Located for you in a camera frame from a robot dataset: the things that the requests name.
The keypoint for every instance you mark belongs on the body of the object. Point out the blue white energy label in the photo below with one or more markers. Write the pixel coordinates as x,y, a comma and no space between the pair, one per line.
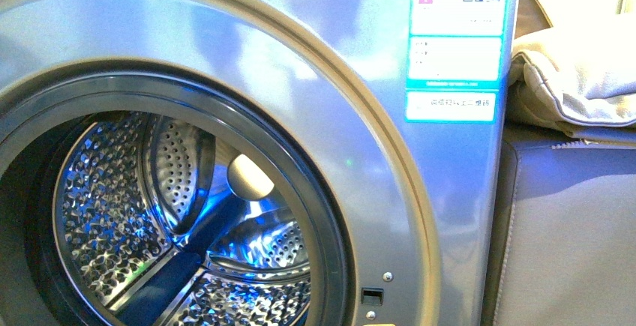
455,51

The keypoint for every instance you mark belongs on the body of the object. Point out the beige blanket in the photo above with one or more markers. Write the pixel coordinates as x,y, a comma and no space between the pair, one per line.
573,69

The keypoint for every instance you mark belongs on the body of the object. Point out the steel washing machine drum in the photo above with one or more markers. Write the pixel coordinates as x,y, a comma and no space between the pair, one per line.
158,222

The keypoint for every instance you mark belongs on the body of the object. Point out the grey front-load washing machine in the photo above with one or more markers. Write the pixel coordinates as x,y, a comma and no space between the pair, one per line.
396,215

